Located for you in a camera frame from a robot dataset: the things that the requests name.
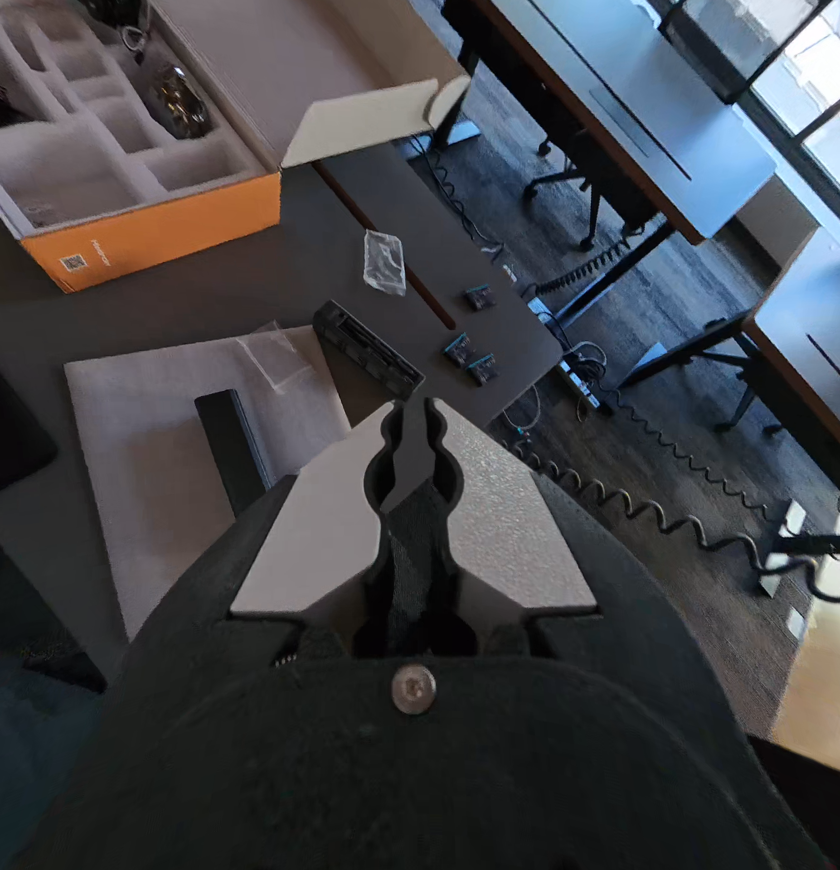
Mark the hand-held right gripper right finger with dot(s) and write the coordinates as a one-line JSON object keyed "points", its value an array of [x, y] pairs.
{"points": [[515, 537]]}

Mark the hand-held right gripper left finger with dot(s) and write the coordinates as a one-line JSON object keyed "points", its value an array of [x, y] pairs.
{"points": [[318, 544]]}

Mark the dark desk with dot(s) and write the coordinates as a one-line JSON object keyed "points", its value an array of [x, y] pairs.
{"points": [[188, 299]]}

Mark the grey desk with brown edge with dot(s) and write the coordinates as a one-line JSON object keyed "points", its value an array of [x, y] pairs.
{"points": [[630, 88], [814, 319]]}

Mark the black rectangular bar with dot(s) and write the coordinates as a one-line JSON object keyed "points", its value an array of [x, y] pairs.
{"points": [[229, 442]]}

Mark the white power strip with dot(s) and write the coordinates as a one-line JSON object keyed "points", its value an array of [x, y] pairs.
{"points": [[586, 387]]}

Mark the small blue black module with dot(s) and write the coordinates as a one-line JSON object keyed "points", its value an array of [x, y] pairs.
{"points": [[479, 298], [458, 350], [483, 369]]}

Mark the white foam sheet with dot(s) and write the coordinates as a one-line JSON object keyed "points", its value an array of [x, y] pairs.
{"points": [[148, 462]]}

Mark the empty clear plastic bag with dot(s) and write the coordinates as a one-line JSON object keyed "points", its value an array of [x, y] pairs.
{"points": [[273, 353], [384, 262]]}

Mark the black rectangular plastic module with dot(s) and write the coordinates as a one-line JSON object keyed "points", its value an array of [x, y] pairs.
{"points": [[365, 350]]}

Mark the orange cardboard box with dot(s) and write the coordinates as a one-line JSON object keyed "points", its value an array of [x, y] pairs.
{"points": [[154, 234]]}

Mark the black office chair base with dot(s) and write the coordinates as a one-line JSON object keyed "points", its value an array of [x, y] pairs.
{"points": [[562, 178]]}

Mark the white foam insert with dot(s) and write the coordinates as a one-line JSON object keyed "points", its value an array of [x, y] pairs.
{"points": [[73, 170]]}

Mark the shiny dark metal part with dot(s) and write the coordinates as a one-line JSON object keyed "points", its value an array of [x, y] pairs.
{"points": [[124, 27], [178, 102]]}

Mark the large glass window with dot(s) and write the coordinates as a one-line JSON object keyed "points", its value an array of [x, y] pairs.
{"points": [[794, 75]]}

